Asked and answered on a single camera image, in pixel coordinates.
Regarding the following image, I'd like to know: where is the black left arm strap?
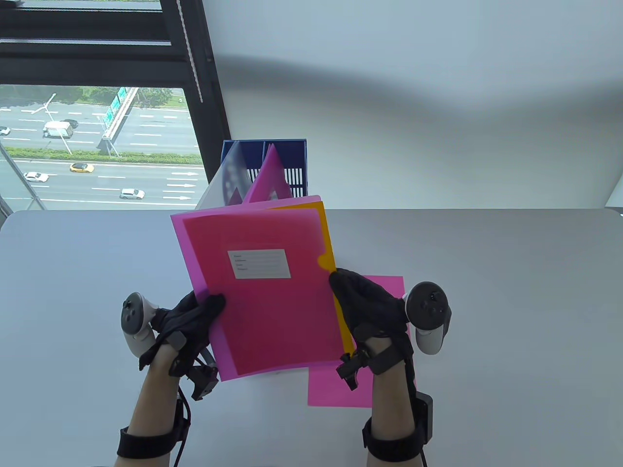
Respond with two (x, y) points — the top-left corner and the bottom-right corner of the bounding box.
(117, 421), (190, 460)

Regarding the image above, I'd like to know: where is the grey right hand controller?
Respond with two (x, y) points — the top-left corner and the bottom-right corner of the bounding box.
(404, 281), (452, 356)

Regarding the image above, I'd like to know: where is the grey slanted window bar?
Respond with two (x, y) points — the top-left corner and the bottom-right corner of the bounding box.
(0, 144), (48, 211)

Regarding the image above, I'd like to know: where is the grey hand controller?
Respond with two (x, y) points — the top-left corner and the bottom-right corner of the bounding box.
(404, 281), (452, 356)
(121, 292), (160, 358)

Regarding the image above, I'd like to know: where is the person's right hand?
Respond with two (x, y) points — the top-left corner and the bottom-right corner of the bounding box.
(329, 268), (414, 375)

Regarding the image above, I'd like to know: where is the pink cardstock sheet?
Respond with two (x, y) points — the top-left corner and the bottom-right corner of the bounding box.
(308, 276), (418, 408)

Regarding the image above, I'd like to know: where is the black window frame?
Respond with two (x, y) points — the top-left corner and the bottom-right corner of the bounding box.
(0, 0), (232, 211)

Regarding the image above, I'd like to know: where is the person's right forearm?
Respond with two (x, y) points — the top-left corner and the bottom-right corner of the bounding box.
(363, 341), (419, 467)

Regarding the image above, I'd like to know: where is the black forearm box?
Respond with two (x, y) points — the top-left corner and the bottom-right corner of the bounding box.
(414, 394), (434, 443)

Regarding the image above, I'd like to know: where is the pink L-shaped folder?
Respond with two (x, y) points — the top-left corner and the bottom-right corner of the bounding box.
(242, 144), (294, 204)
(170, 196), (344, 382)

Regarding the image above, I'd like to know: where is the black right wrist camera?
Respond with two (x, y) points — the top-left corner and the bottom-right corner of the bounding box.
(337, 350), (370, 391)

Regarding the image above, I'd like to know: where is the black arm strap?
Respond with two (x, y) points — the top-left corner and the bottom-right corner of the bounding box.
(362, 418), (424, 463)
(117, 421), (190, 460)

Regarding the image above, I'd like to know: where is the person's left forearm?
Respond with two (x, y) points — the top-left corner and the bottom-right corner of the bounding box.
(117, 348), (188, 467)

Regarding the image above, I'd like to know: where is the green road sign gantry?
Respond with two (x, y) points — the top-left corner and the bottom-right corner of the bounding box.
(96, 87), (140, 157)

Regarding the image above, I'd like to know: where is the black right arm strap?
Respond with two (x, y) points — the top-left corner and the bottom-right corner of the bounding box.
(362, 418), (424, 463)

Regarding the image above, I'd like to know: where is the person's left hand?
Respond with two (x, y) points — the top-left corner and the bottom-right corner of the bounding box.
(139, 290), (227, 376)

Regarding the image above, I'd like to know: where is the grey left hand controller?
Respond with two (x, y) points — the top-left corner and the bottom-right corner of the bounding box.
(121, 292), (160, 358)

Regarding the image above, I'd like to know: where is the orange cardstock sheet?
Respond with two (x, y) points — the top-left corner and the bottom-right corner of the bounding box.
(265, 200), (356, 356)

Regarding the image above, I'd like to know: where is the white street lamp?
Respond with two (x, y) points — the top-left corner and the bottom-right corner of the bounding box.
(32, 92), (73, 156)

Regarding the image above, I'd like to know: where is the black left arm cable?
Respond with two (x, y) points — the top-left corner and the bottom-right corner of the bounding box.
(175, 387), (193, 467)

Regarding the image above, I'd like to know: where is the blue perforated file holder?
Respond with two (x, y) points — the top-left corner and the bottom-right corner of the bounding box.
(221, 140), (308, 198)

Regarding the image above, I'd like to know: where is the white bead chain cord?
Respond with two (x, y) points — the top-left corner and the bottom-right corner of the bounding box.
(176, 0), (203, 104)

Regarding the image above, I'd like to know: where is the clear L-shaped folder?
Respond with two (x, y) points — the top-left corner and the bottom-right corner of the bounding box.
(197, 141), (256, 211)

